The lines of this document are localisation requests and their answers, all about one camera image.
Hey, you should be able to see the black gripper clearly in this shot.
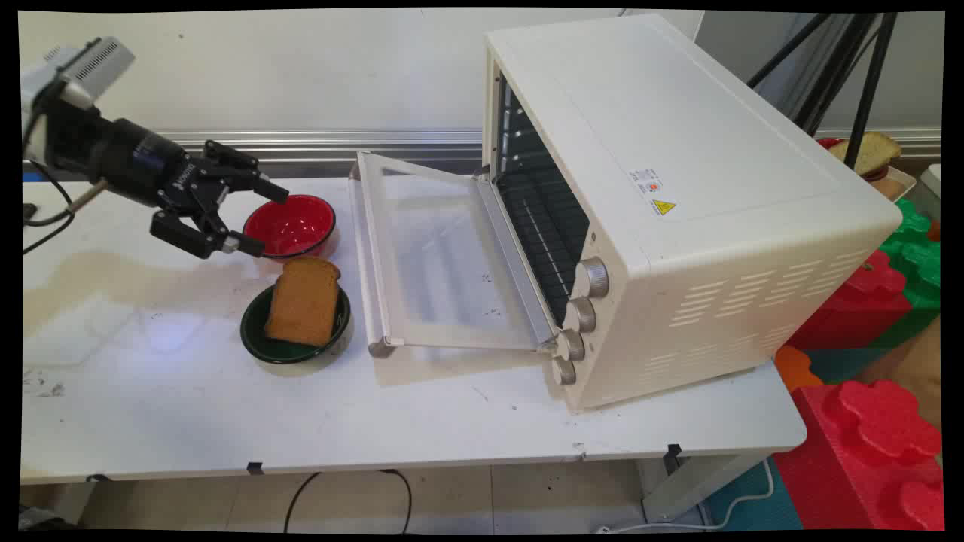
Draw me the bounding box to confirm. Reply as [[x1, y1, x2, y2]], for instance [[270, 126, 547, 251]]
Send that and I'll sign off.
[[47, 105, 290, 260]]

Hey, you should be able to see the red bowl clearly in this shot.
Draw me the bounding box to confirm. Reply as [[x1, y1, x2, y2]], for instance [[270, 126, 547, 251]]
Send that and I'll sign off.
[[242, 194, 337, 260]]

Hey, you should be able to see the brown toast slice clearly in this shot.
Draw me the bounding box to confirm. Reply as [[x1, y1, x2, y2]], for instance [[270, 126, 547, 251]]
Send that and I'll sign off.
[[264, 257, 342, 348]]

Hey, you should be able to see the dark green bowl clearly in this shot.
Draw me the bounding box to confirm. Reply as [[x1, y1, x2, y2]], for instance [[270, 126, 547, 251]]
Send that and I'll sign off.
[[239, 283, 352, 366]]

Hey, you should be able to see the glass oven door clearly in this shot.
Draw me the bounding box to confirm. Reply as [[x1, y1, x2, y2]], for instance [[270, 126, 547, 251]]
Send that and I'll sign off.
[[349, 151, 562, 358]]

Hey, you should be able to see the cream toaster oven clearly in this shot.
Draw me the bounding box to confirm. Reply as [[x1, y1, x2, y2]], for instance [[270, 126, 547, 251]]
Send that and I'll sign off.
[[482, 14, 904, 413]]

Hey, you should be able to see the orange foam piece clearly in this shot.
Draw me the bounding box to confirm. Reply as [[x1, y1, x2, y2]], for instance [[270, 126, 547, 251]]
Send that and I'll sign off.
[[774, 345, 825, 392]]

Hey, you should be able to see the black tripod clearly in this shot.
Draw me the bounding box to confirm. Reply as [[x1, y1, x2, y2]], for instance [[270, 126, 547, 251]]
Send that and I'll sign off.
[[746, 12, 899, 169]]

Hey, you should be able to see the bread slice on plate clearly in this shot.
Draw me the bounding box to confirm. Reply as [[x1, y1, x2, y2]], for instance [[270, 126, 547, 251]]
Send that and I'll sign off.
[[828, 132, 902, 178]]

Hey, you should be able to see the white tray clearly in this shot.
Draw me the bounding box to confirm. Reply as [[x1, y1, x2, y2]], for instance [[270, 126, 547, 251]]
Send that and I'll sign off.
[[866, 164, 918, 202]]

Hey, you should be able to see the green foam block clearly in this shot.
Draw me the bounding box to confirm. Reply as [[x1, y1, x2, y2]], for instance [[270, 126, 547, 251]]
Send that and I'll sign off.
[[874, 197, 942, 349]]

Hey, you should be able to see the large red foam block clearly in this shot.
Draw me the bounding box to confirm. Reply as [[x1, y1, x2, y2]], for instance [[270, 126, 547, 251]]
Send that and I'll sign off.
[[773, 379, 945, 532]]

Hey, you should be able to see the aluminium rail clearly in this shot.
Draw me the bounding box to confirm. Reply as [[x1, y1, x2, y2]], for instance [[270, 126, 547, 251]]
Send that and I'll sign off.
[[21, 128, 942, 163]]

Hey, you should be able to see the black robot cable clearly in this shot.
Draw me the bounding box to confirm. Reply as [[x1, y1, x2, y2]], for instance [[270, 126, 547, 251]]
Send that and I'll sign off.
[[21, 158, 76, 257]]

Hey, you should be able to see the black cable under table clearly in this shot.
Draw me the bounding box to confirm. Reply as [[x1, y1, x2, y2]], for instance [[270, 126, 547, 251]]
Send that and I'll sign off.
[[283, 470, 413, 535]]

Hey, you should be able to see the white cable on floor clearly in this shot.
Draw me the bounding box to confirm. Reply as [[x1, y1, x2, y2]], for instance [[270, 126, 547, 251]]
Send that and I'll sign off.
[[595, 458, 776, 535]]

